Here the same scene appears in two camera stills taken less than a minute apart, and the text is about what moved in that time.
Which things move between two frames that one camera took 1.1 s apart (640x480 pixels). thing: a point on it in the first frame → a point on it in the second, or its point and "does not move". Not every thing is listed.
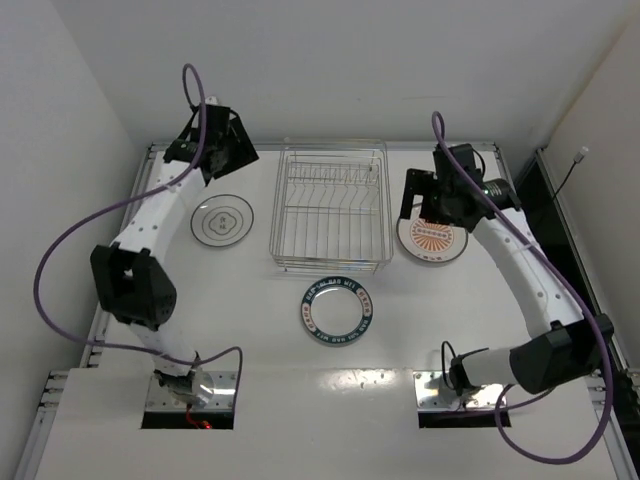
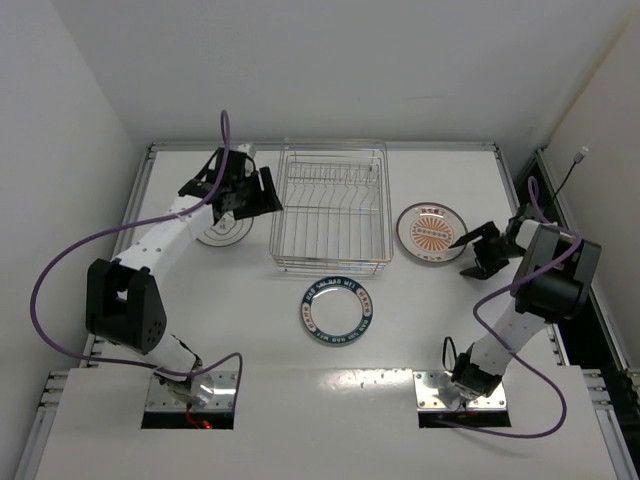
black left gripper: [239, 145] → [248, 190]
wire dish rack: [332, 204] does not move
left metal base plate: [198, 391] does not move
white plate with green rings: [222, 220] does not move
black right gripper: [415, 185] → [489, 251]
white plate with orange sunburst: [429, 241] does not move
